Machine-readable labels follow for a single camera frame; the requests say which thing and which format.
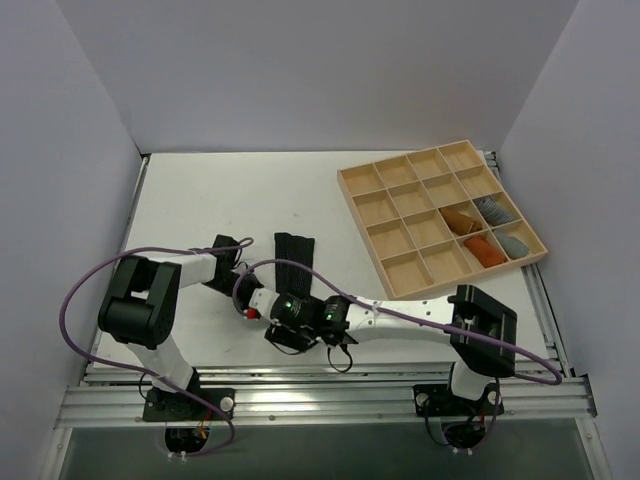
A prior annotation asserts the aluminium rail frame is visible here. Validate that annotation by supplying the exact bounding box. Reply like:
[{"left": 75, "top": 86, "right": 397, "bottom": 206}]
[{"left": 52, "top": 149, "right": 614, "bottom": 480}]

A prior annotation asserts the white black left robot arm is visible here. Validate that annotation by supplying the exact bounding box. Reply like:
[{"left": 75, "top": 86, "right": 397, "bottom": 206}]
[{"left": 98, "top": 235, "right": 263, "bottom": 419}]

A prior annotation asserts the grey striped rolled cloth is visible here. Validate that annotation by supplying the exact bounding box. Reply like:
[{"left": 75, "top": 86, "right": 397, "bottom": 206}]
[{"left": 474, "top": 196, "right": 516, "bottom": 226}]

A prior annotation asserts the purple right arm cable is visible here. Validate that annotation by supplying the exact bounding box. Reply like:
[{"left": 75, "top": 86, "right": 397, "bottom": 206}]
[{"left": 232, "top": 259, "right": 564, "bottom": 446}]

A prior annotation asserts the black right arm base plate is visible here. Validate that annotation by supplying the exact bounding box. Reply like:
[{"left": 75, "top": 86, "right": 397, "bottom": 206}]
[{"left": 412, "top": 382, "right": 504, "bottom": 418}]

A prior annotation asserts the thin black camera cable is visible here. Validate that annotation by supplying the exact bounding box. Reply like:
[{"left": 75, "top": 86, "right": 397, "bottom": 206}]
[{"left": 325, "top": 342, "right": 354, "bottom": 374}]

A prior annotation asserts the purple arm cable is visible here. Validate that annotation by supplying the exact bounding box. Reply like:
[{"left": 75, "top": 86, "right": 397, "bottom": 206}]
[
  {"left": 58, "top": 237, "right": 255, "bottom": 457},
  {"left": 232, "top": 259, "right": 564, "bottom": 446}
]

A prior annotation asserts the black pinstriped underwear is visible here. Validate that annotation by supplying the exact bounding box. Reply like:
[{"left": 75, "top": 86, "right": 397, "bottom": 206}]
[{"left": 274, "top": 232, "right": 315, "bottom": 298}]

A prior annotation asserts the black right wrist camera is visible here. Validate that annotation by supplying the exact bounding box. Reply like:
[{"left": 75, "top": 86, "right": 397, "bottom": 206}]
[{"left": 249, "top": 288, "right": 324, "bottom": 329}]

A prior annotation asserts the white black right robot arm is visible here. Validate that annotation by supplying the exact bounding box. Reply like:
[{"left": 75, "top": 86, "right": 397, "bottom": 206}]
[{"left": 250, "top": 285, "right": 517, "bottom": 413}]

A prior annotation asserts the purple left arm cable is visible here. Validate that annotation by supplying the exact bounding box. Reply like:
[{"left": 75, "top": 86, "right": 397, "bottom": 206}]
[{"left": 58, "top": 237, "right": 255, "bottom": 457}]

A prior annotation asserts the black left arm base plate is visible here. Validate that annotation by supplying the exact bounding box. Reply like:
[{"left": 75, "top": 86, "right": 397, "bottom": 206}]
[{"left": 142, "top": 387, "right": 236, "bottom": 423}]

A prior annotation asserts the wooden compartment tray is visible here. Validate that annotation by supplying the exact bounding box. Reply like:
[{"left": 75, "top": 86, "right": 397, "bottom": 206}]
[{"left": 337, "top": 140, "right": 548, "bottom": 300}]

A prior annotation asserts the brown rolled cloth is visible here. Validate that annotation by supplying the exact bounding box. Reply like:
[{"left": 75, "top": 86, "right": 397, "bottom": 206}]
[{"left": 440, "top": 207, "right": 483, "bottom": 236}]

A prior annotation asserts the orange rolled cloth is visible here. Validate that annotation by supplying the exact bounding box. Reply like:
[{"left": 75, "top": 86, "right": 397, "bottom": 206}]
[{"left": 463, "top": 235, "right": 507, "bottom": 268}]

